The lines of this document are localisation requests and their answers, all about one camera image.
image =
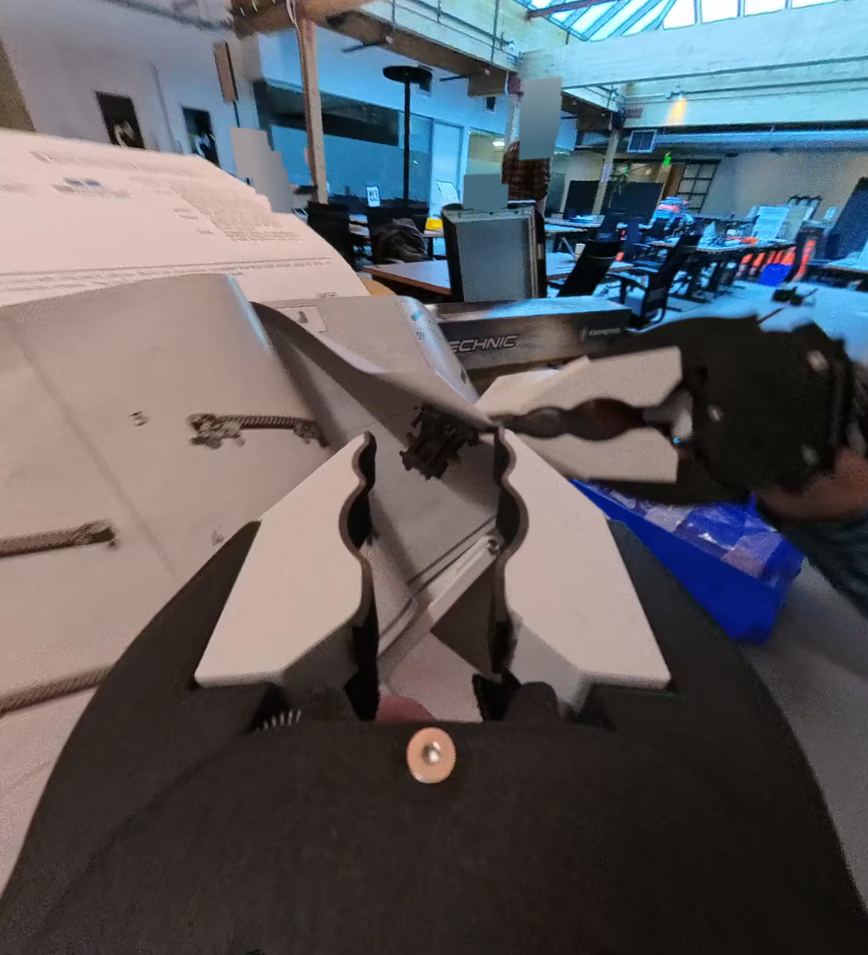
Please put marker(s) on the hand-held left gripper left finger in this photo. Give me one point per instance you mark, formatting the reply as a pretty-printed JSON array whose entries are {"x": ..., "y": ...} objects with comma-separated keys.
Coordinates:
[{"x": 292, "y": 597}]

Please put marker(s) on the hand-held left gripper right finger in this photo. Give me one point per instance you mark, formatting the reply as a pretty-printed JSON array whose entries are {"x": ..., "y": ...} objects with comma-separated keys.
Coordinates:
[{"x": 583, "y": 604}]

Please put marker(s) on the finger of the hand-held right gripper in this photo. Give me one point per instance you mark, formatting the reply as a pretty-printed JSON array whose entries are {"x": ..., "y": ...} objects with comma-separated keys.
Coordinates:
[
  {"x": 613, "y": 459},
  {"x": 613, "y": 377}
]

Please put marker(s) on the lego instruction booklet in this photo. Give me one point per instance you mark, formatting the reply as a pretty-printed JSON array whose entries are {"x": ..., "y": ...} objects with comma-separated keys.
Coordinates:
[{"x": 106, "y": 448}]

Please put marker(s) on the person's right forearm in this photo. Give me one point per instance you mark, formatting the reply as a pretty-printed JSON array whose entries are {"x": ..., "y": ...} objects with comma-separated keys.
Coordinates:
[{"x": 866, "y": 552}]

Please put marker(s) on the black lego box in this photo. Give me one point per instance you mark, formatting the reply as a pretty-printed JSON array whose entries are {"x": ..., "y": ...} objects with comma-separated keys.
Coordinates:
[{"x": 538, "y": 328}]

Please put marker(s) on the person's right hand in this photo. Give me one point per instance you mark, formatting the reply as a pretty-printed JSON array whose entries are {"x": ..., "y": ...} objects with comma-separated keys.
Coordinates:
[{"x": 829, "y": 496}]

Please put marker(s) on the black office chair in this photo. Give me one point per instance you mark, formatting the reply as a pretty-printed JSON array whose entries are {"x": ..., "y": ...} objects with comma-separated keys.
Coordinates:
[
  {"x": 590, "y": 268},
  {"x": 658, "y": 283}
]

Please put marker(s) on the blue plastic bin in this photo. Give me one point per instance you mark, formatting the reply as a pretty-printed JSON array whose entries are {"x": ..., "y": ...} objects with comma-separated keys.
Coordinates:
[{"x": 702, "y": 582}]

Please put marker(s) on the grey computer monitor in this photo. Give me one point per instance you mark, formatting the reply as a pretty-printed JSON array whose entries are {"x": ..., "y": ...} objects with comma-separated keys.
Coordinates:
[{"x": 490, "y": 254}]

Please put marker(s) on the black floor lamp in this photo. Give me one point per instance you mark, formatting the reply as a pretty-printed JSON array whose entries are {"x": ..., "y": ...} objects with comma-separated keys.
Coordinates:
[{"x": 407, "y": 149}]

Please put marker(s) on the printed paper sheet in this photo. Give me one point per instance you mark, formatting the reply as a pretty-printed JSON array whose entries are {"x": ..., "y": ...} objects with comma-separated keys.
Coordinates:
[{"x": 68, "y": 224}]

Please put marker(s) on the black wall poster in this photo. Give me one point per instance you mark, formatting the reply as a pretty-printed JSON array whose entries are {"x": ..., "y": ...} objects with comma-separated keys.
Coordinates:
[
  {"x": 121, "y": 119},
  {"x": 201, "y": 138}
]

